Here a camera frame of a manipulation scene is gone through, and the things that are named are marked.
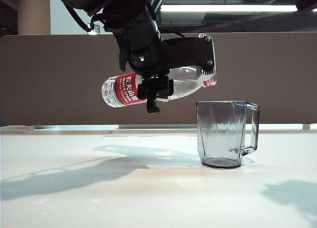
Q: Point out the white ceiling light tube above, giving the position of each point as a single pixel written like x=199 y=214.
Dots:
x=223 y=8

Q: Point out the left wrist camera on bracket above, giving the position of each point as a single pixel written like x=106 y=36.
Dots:
x=188 y=52

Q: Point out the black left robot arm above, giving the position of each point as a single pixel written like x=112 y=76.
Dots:
x=148 y=15

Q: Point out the beige partition foot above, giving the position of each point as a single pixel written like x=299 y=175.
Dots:
x=307 y=127

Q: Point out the grey transparent octagonal cup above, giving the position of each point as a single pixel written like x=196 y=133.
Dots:
x=218 y=138

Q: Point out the beige round pillar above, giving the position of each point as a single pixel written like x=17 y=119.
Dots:
x=33 y=15

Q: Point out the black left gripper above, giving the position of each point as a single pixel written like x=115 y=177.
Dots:
x=148 y=57

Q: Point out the Nongfu Spring water bottle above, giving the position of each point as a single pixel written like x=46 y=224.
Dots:
x=123 y=89

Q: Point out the white partition base rail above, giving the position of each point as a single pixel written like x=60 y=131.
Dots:
x=156 y=126

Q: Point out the brown desk partition panel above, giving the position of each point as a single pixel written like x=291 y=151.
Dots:
x=49 y=76

